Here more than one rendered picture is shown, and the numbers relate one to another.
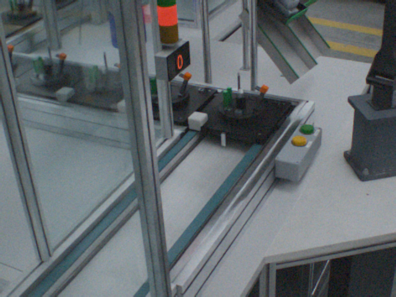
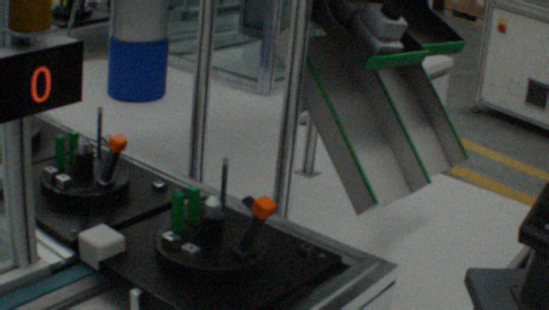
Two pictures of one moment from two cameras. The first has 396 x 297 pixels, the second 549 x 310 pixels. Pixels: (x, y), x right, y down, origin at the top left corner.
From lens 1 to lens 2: 1.05 m
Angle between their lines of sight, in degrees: 12
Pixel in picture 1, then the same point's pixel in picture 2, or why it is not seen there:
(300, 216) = not seen: outside the picture
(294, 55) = (385, 153)
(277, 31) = (360, 95)
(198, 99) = (140, 203)
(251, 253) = not seen: outside the picture
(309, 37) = (432, 129)
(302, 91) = (396, 237)
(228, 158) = not seen: outside the picture
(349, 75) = (497, 225)
